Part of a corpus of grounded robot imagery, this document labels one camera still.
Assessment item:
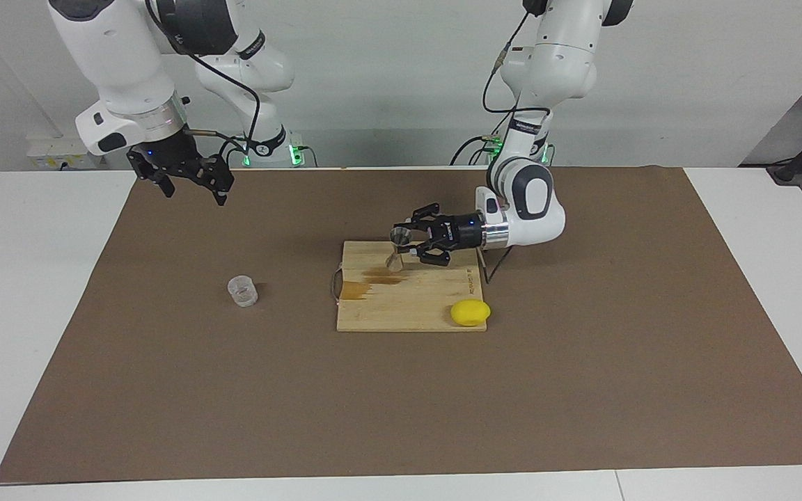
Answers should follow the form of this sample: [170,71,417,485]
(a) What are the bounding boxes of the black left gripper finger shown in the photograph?
[393,203,443,241]
[401,240,453,268]

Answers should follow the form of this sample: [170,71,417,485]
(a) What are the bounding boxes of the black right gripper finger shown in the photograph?
[127,148,175,198]
[196,156,235,207]

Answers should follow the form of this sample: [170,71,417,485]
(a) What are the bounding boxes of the steel jigger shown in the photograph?
[386,228,413,271]

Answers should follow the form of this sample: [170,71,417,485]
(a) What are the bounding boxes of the clear plastic cup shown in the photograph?
[227,276,258,308]

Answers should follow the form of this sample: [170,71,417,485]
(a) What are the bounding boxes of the wooden cutting board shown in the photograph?
[331,241,487,333]

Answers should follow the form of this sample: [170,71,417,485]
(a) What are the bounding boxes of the yellow lemon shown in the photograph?
[450,299,492,327]

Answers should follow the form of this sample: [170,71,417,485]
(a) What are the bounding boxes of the white power strip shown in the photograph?
[26,137,106,170]

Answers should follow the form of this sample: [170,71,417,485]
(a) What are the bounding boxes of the brown table mat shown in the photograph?
[0,167,802,483]

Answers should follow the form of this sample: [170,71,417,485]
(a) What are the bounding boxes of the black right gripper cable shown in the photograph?
[145,0,262,164]

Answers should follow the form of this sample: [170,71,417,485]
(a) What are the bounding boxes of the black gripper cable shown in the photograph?
[145,0,262,164]
[478,10,555,285]

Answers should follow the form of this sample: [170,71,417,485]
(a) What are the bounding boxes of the black left base cables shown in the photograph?
[451,132,499,166]

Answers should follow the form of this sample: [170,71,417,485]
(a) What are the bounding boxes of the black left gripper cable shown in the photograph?
[478,10,555,285]

